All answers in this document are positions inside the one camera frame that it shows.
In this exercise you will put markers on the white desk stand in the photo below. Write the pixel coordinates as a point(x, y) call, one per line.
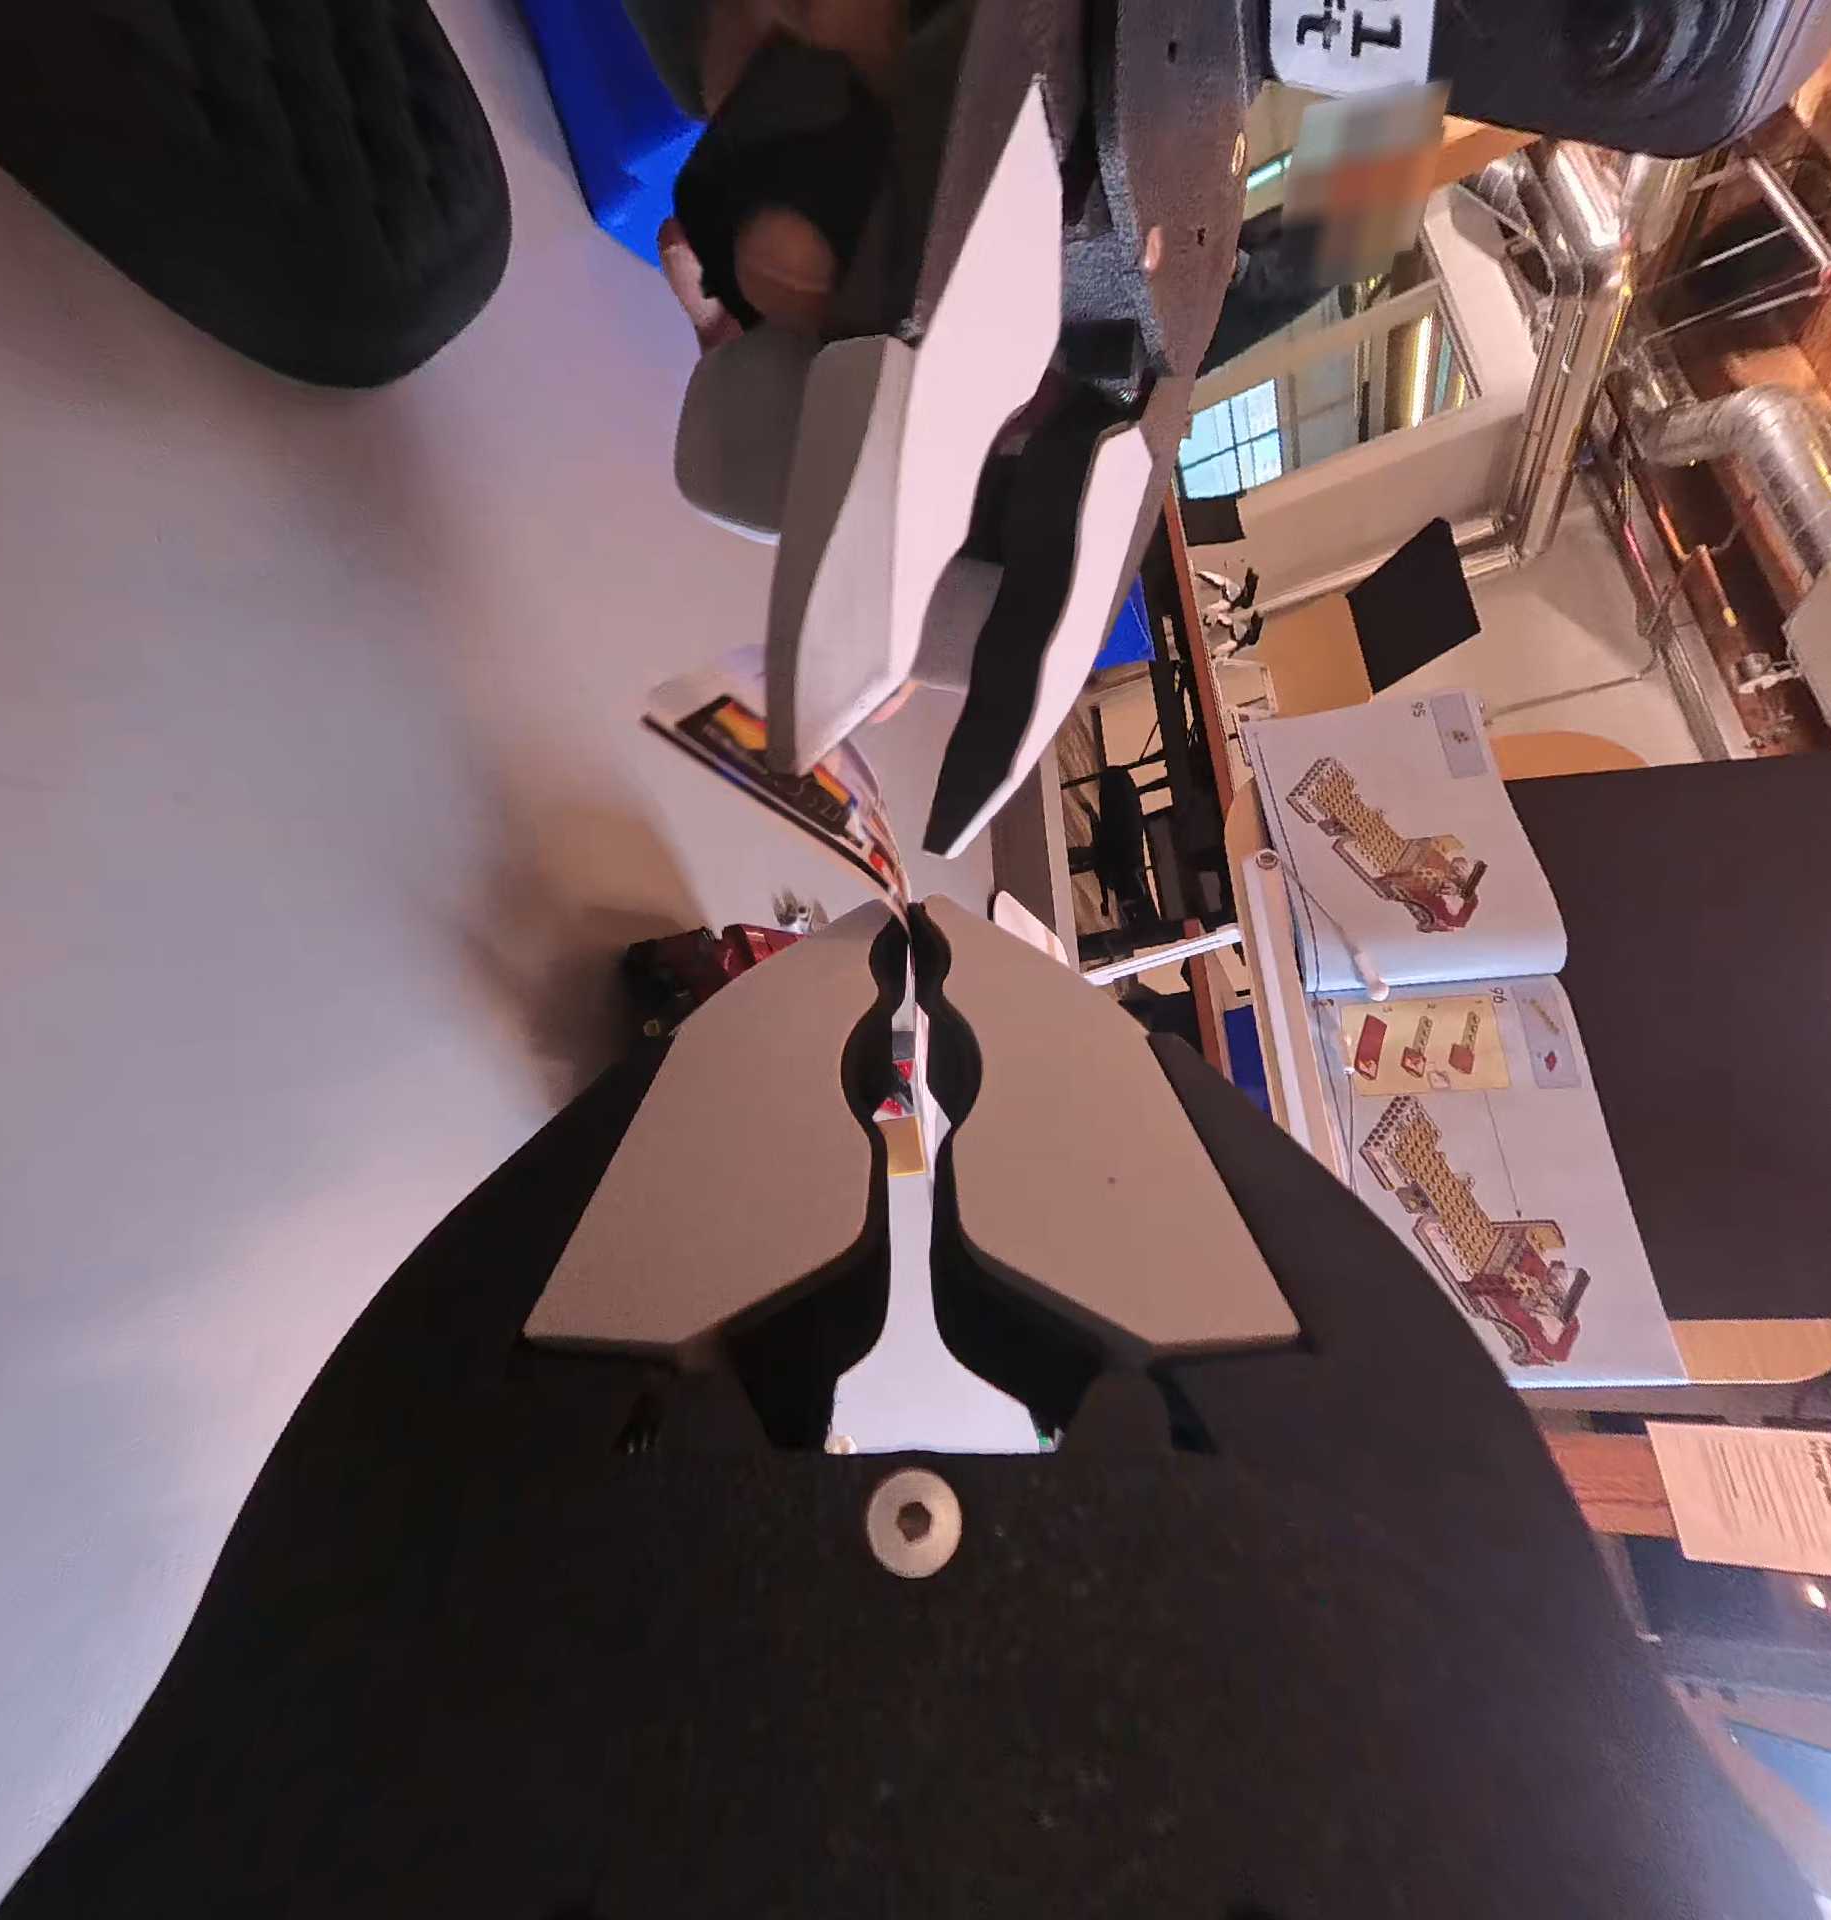
point(1273, 975)

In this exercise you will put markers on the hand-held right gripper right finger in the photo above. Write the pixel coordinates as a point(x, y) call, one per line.
point(1110, 1186)

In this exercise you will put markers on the open instruction booklet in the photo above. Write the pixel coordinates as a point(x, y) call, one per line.
point(1455, 1170)

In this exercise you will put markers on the black partition panel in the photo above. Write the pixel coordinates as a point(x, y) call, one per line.
point(1725, 1051)
point(1412, 609)

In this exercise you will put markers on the grey desk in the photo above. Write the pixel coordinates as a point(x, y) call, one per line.
point(256, 902)

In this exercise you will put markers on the person's left hand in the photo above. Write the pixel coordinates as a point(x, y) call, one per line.
point(779, 167)

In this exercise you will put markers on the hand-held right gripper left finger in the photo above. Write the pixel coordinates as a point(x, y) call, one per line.
point(721, 1170)

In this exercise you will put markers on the silver air duct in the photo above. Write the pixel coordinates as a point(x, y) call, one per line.
point(1740, 436)

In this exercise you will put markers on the blue toy box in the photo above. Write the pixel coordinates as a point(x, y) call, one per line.
point(599, 136)

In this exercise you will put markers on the black ribbed cushion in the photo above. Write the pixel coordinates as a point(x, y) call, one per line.
point(225, 167)

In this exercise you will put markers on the printed sticker sheet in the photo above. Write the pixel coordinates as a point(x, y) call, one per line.
point(735, 735)

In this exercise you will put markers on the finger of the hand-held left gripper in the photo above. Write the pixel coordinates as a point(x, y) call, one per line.
point(869, 571)
point(1104, 571)

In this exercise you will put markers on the white paper notice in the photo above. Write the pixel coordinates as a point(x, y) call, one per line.
point(1755, 1492)

